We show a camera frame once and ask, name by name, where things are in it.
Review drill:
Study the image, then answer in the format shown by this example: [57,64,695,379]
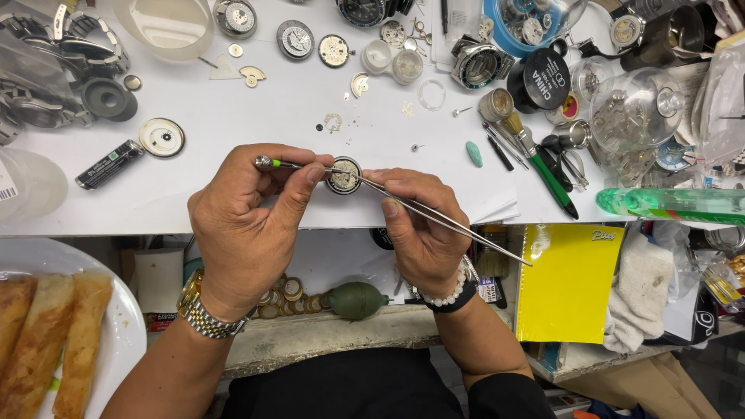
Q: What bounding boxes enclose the person's left hand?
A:
[187,144,336,318]

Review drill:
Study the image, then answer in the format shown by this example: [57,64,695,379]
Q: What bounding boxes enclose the person's right hand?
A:
[361,168,472,299]

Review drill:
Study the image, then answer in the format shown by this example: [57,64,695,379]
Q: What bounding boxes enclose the long steel tweezers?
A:
[348,170,534,268]

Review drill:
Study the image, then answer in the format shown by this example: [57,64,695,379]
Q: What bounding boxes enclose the green-banded steel screwdriver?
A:
[254,155,352,177]

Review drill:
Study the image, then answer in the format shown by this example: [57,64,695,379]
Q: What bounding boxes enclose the worn wooden bristle brush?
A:
[476,225,511,279]

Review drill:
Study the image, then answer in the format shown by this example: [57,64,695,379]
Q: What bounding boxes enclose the black wrist band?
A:
[426,282,479,314]

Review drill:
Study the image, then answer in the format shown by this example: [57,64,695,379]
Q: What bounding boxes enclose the heap of gold watch rings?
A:
[255,272,336,320]

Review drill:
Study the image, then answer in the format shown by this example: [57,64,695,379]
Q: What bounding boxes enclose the gold and steel wristwatch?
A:
[176,268,258,340]

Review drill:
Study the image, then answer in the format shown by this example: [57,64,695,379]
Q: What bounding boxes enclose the green rubber dust blower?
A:
[328,281,393,321]

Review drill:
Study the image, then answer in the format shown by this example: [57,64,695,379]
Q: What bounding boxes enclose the watch movement in black holder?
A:
[324,155,363,196]

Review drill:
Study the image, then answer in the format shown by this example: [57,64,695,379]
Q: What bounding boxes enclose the black thin screwdriver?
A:
[485,133,515,172]

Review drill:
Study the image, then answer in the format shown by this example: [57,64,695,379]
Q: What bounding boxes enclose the yellow spiral notebook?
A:
[515,223,625,345]

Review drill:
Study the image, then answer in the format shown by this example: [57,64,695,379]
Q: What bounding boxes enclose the small metal pot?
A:
[478,88,516,123]

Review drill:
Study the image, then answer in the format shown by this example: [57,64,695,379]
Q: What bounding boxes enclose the black battery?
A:
[74,139,146,191]

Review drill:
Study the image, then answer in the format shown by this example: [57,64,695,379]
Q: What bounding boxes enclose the white plate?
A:
[0,237,148,419]

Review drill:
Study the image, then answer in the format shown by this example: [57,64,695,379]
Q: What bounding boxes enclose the gold half-round rotor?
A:
[239,65,267,88]

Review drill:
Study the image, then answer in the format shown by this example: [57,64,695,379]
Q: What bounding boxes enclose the white paper triangle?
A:
[208,54,243,81]

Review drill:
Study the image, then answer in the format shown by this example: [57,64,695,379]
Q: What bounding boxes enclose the person's black clothing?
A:
[220,347,558,419]

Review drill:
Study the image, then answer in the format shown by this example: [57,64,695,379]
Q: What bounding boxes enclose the white plastic pot with parts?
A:
[391,49,424,86]

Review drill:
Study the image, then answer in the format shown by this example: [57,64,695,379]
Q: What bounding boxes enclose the steel watch case green bezel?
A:
[450,35,516,90]

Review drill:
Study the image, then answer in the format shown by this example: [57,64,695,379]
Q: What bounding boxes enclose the red and yellow tin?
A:
[545,92,582,125]

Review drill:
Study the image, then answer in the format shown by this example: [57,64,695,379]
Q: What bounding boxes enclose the black round casing cushion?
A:
[80,77,139,123]

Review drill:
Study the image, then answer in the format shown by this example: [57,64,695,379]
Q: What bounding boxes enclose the grey round watch movement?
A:
[276,20,315,61]

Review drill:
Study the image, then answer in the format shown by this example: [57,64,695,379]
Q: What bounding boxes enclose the golden folded dosa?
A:
[0,274,75,419]
[0,276,38,379]
[52,269,114,419]

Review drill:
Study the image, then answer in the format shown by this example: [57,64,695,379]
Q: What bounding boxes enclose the pale gold watch movement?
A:
[318,34,351,69]

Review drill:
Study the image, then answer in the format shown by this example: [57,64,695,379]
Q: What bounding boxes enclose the small bare watch movement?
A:
[380,20,407,49]

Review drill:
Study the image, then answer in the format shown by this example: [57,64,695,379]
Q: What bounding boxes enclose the steel watch movement with rotor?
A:
[212,0,258,40]

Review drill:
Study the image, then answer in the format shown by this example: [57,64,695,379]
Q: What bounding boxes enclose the white cloth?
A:
[603,232,676,355]

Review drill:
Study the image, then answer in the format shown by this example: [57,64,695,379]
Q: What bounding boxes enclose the clear plastic tub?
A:
[0,146,69,222]

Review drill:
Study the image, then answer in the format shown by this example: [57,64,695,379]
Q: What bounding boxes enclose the translucent white plastic cup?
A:
[112,0,215,62]

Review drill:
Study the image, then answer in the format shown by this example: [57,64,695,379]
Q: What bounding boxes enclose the small clear glass jar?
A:
[570,55,615,103]

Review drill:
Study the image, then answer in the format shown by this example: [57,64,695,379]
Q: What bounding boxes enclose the blue bowl of watch parts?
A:
[482,0,588,58]

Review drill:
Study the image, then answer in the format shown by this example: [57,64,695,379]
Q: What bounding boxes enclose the black dial wristwatch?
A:
[336,0,415,29]

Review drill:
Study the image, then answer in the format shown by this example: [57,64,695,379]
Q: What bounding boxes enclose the clear glass dome cover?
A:
[589,68,687,154]

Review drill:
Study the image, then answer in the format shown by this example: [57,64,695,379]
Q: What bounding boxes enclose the green plastic bottle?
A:
[595,187,745,227]

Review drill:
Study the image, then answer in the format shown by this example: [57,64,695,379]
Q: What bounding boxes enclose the steel watch head white dial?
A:
[609,6,647,50]

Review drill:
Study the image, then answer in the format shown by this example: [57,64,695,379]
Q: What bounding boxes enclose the white bead bracelet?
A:
[419,261,470,308]

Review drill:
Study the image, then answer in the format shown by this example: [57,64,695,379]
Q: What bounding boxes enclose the white dial in gold ring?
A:
[139,118,186,159]

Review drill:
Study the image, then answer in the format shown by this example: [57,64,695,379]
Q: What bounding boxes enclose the green handled bristle brush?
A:
[501,112,580,221]

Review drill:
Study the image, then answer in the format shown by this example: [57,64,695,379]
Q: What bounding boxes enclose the clear crystal ring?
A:
[417,78,447,112]

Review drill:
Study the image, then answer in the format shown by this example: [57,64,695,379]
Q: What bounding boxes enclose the black handled pliers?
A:
[541,134,590,193]

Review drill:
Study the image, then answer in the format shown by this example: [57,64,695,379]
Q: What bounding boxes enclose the heap of steel watch bracelets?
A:
[0,5,131,146]

